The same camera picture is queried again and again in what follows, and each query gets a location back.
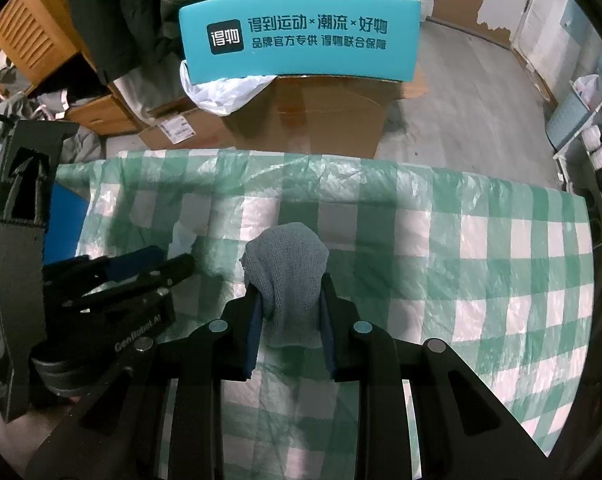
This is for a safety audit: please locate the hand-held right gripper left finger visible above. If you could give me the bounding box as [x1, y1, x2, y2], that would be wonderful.
[24, 287, 262, 480]

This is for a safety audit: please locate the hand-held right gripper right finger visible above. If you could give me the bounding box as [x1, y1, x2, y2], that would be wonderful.
[318, 275, 546, 480]

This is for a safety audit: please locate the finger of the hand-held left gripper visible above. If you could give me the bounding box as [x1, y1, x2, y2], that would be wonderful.
[58, 254, 198, 312]
[44, 246, 169, 287]

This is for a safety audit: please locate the blue-grey knit sock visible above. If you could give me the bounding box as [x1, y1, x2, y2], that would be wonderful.
[240, 221, 329, 350]

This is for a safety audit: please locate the green checkered tablecloth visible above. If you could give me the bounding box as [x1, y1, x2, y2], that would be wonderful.
[56, 149, 596, 480]

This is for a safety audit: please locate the labelled cardboard box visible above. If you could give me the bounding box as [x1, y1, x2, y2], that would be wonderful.
[138, 102, 242, 151]

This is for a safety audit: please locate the grey clothing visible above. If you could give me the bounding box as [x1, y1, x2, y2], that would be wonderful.
[0, 91, 107, 166]

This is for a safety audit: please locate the white plastic bag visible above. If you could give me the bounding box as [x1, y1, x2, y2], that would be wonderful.
[179, 60, 278, 117]

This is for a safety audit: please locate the brown cardboard box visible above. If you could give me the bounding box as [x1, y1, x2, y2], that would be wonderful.
[221, 74, 427, 161]

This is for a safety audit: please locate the wooden cabinet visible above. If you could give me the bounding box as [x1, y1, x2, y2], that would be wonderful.
[0, 0, 142, 136]

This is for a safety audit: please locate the dark hanging jacket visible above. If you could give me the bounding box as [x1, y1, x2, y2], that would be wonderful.
[61, 0, 182, 86]

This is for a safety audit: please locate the teal box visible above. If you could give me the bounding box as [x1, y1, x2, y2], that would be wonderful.
[177, 0, 422, 83]

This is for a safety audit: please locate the light blue shelf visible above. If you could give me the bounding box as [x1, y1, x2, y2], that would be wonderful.
[546, 72, 602, 196]

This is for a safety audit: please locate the small white bag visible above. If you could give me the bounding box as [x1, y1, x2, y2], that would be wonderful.
[571, 75, 602, 104]

